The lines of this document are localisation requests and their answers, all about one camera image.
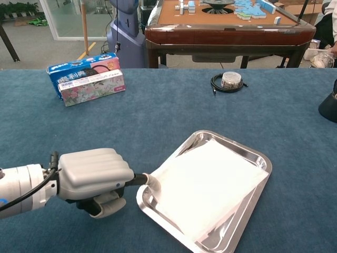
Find thin black rod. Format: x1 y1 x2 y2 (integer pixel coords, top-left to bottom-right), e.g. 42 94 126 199
297 0 309 21

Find clear round plastic jar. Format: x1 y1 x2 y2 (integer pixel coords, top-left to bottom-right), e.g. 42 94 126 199
221 71 243 91

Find blue table cloth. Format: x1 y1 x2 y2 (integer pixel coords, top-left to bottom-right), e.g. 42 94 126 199
0 68 337 253

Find black coiled cable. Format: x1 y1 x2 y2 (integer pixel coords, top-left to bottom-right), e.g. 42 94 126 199
210 73 249 96

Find shiny metal tray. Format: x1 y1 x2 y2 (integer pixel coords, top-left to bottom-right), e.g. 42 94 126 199
136 129 273 253

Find brown cardboard box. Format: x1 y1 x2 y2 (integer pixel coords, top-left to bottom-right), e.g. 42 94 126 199
279 0 327 16

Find blue mahjong tile pile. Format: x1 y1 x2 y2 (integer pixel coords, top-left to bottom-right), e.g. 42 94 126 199
234 0 277 21

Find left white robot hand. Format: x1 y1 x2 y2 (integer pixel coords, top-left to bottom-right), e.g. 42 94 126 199
56 148 162 219

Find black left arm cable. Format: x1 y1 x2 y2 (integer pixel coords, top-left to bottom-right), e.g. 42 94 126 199
0 151 59 211

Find blue Oreo cookie box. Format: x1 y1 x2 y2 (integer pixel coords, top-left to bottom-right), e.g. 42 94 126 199
46 52 121 101

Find black slanted table leg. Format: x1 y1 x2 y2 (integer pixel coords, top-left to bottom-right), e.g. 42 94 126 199
0 23 21 63

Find white paper sheet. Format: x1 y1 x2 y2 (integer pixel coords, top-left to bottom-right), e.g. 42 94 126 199
148 139 269 242

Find green potted plants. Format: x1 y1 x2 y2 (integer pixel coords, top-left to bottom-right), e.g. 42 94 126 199
0 2 40 19

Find wooden pole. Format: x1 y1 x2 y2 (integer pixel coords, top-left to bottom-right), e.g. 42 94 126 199
81 0 90 56

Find black mahjong table console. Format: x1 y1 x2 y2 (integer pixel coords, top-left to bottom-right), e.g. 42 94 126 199
202 0 236 13

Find brown mahjong table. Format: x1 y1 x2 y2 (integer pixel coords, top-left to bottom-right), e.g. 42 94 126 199
144 0 316 69

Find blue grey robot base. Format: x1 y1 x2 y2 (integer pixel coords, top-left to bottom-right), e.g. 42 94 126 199
106 0 148 69

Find green item on floor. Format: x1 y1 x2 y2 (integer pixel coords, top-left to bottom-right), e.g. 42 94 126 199
27 17 49 27

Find small mahjong tile cluster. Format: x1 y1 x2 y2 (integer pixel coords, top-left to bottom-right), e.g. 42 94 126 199
175 0 197 14

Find white floral carton box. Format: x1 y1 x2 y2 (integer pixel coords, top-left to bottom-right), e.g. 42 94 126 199
57 69 126 108

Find black teapot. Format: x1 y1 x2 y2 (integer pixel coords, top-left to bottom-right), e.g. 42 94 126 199
318 79 337 122

